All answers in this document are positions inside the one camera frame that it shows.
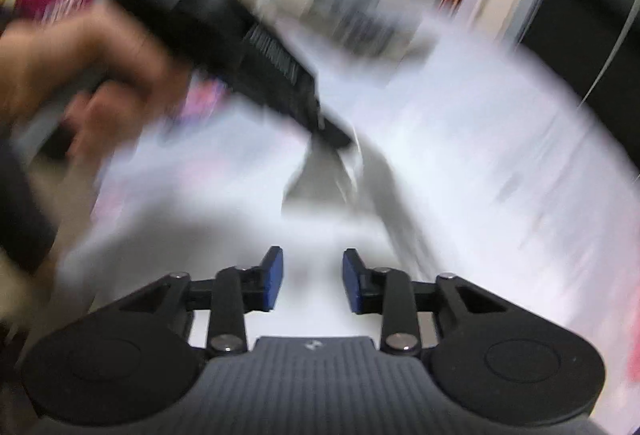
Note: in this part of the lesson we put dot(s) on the black sleeved left forearm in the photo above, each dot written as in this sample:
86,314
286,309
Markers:
27,234

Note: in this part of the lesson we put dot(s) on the person's left hand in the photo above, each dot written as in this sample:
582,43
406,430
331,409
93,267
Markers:
143,81

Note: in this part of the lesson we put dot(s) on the smartphone with lit screen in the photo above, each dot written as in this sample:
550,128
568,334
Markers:
203,99

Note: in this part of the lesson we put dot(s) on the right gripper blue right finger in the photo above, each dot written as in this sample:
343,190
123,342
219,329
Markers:
388,293

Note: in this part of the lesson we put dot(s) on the white t-shirt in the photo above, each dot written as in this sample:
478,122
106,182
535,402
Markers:
477,161

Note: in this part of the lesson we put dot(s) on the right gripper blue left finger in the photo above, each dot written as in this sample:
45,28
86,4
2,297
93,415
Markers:
237,291

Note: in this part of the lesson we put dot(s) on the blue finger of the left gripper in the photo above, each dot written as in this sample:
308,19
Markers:
329,133

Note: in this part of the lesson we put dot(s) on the black sliding wardrobe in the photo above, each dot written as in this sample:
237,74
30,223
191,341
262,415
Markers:
574,39

